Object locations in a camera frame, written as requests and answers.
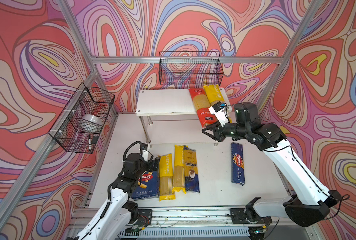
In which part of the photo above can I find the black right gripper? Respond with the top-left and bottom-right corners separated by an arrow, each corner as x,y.
201,118 -> 249,143

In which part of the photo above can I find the red spaghetti bag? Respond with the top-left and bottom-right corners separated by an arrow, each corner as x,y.
188,88 -> 217,128

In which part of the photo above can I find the yellow pastatime spaghetti bag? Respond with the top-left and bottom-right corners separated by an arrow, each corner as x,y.
173,145 -> 186,194
203,85 -> 229,113
159,154 -> 176,201

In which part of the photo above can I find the dark blue Barilla spaghetti box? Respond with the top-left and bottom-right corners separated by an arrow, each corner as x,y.
231,143 -> 245,186

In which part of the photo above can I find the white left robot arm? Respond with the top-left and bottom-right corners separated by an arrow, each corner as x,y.
67,141 -> 161,240

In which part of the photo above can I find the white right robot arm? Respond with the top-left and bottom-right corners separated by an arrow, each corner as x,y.
202,102 -> 350,227

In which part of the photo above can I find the white two-tier shelf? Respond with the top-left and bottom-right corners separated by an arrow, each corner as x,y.
136,89 -> 218,146

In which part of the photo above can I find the blue Barilla rigatoni box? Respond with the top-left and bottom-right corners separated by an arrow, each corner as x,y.
131,171 -> 160,200

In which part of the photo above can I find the blue Ankara spaghetti bag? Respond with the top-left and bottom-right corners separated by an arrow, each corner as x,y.
183,147 -> 200,193

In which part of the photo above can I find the black marker pen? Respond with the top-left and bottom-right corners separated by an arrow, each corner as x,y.
88,135 -> 92,152

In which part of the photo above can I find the silver tape roll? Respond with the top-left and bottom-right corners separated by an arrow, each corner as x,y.
80,114 -> 104,128

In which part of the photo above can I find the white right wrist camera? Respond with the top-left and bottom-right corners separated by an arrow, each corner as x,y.
208,102 -> 230,127

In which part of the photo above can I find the black wire basket back wall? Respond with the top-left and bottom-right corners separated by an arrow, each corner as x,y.
159,50 -> 224,89

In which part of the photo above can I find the black wire basket wall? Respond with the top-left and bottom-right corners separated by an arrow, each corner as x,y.
159,50 -> 224,89
49,83 -> 115,154

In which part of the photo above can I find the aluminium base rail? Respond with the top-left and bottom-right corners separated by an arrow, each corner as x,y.
69,206 -> 313,239

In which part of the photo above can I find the black wire basket left wall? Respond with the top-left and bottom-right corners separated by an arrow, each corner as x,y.
49,83 -> 115,154

